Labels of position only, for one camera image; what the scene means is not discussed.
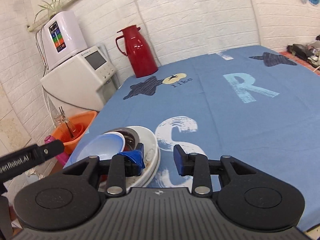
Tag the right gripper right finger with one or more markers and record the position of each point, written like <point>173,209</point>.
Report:
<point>197,166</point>

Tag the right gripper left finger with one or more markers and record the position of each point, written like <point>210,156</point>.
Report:
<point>123,165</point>

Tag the white silver-rimmed plate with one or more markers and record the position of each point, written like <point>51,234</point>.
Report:
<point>151,158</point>

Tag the stainless steel bowl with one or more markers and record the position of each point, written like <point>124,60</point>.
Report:
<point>130,135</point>

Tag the blue plastic bowl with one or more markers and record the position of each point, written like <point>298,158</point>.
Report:
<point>105,146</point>

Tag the white crumpled cloth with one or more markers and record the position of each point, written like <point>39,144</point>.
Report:
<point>34,174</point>

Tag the pink water bottle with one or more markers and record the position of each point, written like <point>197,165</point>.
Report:
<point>61,156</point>

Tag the orange plastic basin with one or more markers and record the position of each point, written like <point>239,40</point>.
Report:
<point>82,122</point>

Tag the glass bottle with sticks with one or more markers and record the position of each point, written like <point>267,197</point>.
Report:
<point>66,123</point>

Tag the blue patterned tablecloth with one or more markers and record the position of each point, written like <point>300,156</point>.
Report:
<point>251,103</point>

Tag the white screen appliance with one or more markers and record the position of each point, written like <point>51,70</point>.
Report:
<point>85,82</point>

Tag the red thermos jug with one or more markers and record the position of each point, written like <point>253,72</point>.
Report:
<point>138,51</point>

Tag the white water purifier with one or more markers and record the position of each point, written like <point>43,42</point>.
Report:
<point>59,39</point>

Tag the clutter on side table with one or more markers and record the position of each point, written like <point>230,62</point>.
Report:
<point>308,53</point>

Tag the potted spider plant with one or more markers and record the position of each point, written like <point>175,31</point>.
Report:
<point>51,8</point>

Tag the beige wall pipe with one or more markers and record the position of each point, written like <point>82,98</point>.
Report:
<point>67,2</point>

